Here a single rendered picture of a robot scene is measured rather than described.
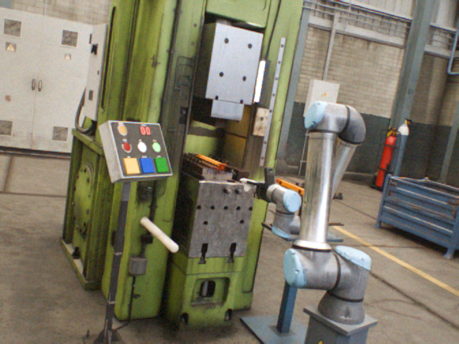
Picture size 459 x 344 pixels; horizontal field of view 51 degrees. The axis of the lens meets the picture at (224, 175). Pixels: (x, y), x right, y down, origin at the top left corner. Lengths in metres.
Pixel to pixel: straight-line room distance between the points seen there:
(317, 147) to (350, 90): 8.59
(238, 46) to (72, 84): 5.41
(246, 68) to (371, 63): 8.11
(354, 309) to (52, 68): 6.56
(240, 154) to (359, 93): 7.74
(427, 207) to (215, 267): 3.82
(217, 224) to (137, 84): 0.98
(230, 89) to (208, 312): 1.32
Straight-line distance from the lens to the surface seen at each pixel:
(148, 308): 3.05
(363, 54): 10.65
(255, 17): 2.97
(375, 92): 10.88
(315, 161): 1.91
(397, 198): 6.53
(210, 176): 2.75
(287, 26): 3.09
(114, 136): 2.29
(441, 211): 6.13
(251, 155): 3.02
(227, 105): 2.73
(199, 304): 2.99
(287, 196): 2.19
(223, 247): 2.86
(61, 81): 7.90
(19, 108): 7.92
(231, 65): 2.72
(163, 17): 2.71
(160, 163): 2.43
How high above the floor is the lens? 1.41
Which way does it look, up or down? 10 degrees down
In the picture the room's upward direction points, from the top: 9 degrees clockwise
